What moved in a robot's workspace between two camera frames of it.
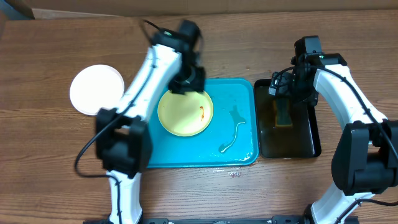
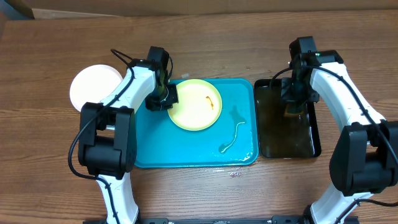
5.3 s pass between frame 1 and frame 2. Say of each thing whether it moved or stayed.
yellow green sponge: moved
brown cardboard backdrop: stayed
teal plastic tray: stayed
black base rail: stayed
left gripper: moved
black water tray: stayed
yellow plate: moved
